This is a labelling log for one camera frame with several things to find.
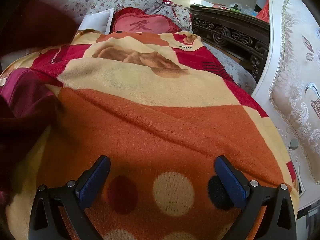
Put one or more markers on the white pillow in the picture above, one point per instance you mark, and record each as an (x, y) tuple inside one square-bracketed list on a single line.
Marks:
[(97, 21)]

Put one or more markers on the white flat box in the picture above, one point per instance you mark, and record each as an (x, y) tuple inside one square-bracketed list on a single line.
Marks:
[(202, 3)]

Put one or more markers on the checkered printed blanket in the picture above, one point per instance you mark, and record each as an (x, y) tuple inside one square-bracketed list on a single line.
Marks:
[(150, 120)]

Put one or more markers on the dark red garment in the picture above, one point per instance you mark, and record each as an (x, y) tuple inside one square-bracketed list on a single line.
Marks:
[(25, 100)]

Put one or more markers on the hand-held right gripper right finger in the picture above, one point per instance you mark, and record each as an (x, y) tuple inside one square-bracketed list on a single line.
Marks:
[(231, 182)]

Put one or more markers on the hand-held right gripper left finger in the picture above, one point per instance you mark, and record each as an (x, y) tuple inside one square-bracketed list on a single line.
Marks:
[(93, 182)]

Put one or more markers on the red knot ornament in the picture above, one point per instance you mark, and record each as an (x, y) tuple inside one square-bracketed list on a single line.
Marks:
[(167, 0)]

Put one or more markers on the red plastic bag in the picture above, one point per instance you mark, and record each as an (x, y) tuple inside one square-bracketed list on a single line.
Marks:
[(263, 12)]

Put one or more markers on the red heart-shaped cushion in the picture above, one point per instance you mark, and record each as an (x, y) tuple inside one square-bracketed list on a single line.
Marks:
[(145, 25)]

